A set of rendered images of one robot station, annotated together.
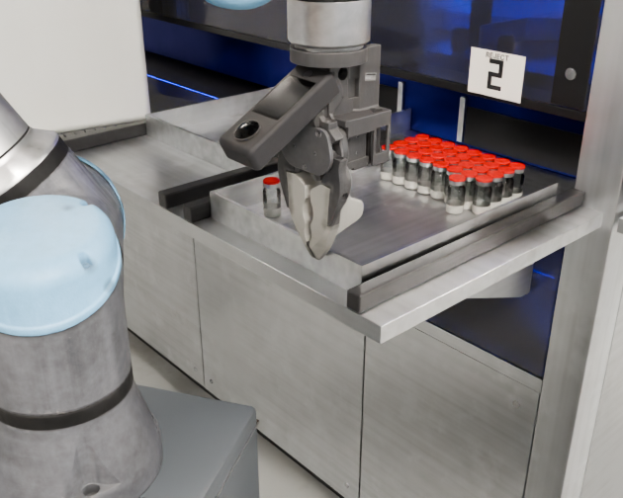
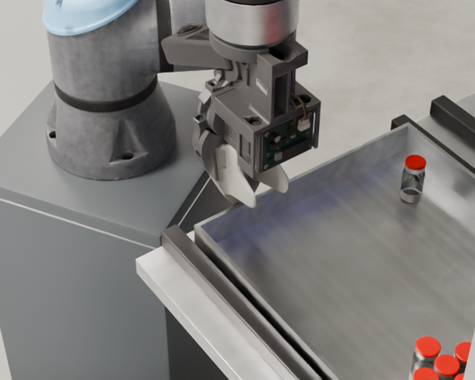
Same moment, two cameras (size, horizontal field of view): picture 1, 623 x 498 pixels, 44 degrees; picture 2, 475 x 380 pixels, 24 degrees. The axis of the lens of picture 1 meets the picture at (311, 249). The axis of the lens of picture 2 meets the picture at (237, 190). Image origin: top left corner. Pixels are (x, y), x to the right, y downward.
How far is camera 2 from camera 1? 1.15 m
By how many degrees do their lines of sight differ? 77
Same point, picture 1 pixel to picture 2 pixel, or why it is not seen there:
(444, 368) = not seen: outside the picture
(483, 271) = (239, 369)
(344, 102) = (243, 86)
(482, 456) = not seen: outside the picture
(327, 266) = (237, 218)
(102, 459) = (56, 124)
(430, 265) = (222, 300)
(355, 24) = (211, 12)
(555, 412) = not seen: outside the picture
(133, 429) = (78, 133)
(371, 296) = (169, 245)
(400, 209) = (427, 320)
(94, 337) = (57, 50)
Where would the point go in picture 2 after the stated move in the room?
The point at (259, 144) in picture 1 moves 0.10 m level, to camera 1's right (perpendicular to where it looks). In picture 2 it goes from (165, 42) to (146, 112)
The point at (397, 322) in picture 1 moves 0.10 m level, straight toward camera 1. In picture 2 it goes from (147, 276) to (46, 257)
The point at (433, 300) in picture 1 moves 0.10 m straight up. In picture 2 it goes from (179, 309) to (174, 231)
